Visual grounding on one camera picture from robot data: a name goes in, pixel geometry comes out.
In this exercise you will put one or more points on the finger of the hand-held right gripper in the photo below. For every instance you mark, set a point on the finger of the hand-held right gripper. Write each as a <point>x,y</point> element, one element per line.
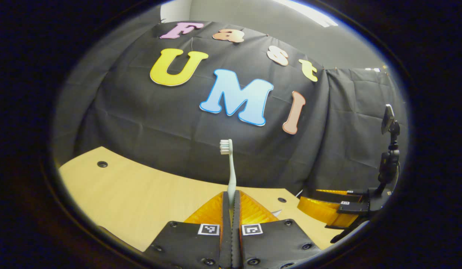
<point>350,207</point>
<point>347,194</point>

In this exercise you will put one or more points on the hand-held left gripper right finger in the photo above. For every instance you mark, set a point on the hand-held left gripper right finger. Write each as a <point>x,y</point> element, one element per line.
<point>236,231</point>

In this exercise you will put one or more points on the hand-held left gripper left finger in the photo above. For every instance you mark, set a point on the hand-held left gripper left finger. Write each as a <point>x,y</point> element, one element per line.
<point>225,231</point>

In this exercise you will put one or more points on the pale green toothbrush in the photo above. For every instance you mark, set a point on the pale green toothbrush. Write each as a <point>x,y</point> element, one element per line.
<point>231,175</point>

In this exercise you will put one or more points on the light wooden desktop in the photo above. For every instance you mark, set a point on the light wooden desktop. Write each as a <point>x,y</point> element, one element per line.
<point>134,198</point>

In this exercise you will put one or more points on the black backdrop cloth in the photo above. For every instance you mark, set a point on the black backdrop cloth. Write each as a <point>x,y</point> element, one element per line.
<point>160,127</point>

